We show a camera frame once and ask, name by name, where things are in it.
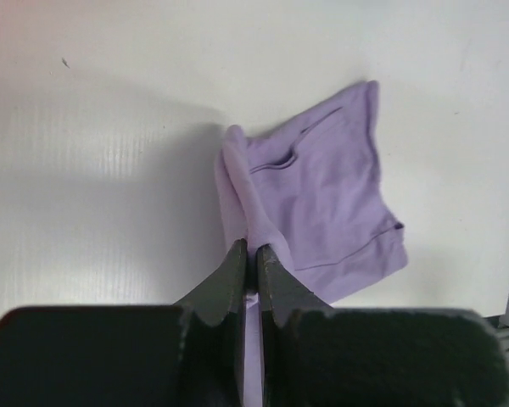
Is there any purple t shirt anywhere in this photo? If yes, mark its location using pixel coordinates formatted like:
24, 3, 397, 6
214, 79, 409, 407

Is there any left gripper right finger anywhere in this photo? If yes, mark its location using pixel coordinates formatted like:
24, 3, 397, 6
256, 246, 509, 406

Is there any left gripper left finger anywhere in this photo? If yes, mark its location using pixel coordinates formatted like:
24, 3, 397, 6
0, 240, 248, 406

